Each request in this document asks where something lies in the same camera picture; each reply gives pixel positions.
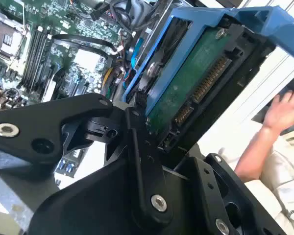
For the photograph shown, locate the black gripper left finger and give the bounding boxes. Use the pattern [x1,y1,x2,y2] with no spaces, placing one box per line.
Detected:
[0,93,174,231]

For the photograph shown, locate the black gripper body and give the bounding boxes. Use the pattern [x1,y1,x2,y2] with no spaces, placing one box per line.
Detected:
[24,156,196,235]

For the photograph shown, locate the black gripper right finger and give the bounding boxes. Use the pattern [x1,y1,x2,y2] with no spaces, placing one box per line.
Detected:
[175,153,289,235]

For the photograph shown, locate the black disk wire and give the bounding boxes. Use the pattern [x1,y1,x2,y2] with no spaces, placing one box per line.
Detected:
[50,33,118,54]

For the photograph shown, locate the hard disk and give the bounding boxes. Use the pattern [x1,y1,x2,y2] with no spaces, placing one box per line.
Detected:
[121,6,294,154]

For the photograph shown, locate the bare person hand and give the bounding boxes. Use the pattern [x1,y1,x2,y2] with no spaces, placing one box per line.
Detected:
[263,89,294,135]

